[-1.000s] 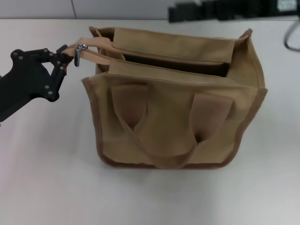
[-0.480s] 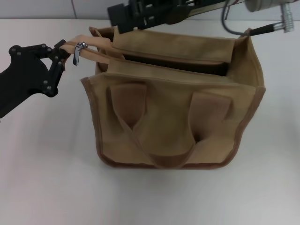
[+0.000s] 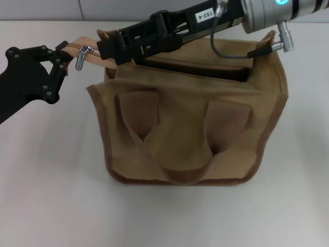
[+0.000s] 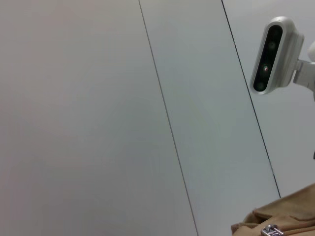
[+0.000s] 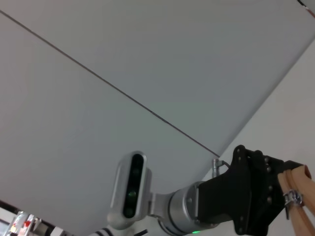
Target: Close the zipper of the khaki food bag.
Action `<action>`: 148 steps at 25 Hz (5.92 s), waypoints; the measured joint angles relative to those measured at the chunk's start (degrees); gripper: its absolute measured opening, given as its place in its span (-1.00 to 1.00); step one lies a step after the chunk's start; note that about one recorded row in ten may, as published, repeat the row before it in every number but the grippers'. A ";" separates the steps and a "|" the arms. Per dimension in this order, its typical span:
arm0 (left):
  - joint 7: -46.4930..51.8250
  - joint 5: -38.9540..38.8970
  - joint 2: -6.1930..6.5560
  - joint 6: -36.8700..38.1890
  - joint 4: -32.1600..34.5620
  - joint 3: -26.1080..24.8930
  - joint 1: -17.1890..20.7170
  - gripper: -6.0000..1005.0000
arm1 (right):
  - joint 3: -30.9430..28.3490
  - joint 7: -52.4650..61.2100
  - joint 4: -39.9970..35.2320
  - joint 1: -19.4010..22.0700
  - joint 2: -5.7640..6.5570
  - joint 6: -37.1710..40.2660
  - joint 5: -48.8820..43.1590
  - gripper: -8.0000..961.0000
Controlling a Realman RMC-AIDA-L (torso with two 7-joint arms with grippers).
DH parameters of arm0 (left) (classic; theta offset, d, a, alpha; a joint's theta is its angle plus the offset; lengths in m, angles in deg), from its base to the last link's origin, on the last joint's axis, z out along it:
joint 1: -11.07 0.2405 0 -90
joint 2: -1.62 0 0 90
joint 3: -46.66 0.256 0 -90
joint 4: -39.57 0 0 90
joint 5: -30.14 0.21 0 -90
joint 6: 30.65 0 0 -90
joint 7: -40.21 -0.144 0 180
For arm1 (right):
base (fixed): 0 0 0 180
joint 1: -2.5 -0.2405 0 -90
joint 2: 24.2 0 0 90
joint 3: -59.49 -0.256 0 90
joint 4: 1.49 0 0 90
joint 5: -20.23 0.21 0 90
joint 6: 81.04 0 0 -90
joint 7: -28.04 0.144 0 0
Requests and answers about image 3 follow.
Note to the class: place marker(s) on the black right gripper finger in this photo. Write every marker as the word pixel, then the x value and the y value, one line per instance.
pixel 110 51
pixel 159 23

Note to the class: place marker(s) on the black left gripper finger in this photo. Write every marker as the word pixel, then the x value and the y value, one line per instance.
pixel 38 52
pixel 57 79

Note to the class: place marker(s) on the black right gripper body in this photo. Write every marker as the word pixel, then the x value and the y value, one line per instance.
pixel 187 28

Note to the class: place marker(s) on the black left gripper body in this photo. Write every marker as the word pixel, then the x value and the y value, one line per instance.
pixel 23 82

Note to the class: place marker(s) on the silver metal zipper pull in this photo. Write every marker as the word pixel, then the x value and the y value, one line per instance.
pixel 80 60

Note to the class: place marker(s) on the khaki canvas food bag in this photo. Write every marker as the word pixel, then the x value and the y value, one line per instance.
pixel 180 128

